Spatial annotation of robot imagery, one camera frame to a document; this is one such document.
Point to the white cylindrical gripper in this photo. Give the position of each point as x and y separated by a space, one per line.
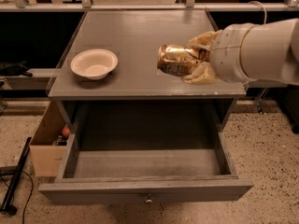
229 53

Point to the orange gold soda can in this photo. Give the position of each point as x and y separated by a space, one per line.
180 61

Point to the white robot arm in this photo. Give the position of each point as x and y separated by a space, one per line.
278 51

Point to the silver drawer knob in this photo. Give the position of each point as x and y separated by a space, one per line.
149 199

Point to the grey open top drawer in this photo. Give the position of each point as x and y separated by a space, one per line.
108 160

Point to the grey wooden cabinet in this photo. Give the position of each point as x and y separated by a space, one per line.
145 94

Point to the white paper bowl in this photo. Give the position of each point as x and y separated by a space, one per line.
94 64

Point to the orange ball in box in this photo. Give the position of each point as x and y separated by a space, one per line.
65 132

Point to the dark item in box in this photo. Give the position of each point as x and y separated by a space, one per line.
59 141

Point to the black bag on ledge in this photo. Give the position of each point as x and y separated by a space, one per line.
8 69

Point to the brown cardboard box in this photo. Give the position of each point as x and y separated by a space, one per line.
46 157

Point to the black tripod leg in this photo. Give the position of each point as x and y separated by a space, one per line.
14 172

